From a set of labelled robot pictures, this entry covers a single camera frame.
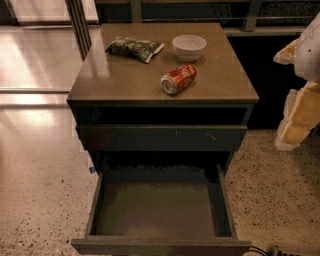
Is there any metal railing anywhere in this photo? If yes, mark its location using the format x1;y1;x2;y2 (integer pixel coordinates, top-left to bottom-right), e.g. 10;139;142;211
94;0;320;31

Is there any blue tape piece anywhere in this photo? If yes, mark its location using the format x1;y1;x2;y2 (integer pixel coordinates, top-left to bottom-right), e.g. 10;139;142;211
89;166;96;174

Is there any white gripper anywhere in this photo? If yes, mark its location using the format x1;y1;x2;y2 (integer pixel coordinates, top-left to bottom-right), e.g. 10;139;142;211
273;13;320;151

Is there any red coke can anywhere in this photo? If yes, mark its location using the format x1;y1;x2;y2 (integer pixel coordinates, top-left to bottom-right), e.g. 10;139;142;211
161;64;197;95

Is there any black floor cable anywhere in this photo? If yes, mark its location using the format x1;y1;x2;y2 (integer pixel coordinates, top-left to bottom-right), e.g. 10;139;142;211
248;245;320;256

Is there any white ceramic bowl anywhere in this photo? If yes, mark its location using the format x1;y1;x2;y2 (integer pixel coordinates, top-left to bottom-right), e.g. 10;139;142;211
172;35;207;62

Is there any green chip bag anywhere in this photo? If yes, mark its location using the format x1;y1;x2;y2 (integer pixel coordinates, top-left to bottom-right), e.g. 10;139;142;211
105;36;165;64

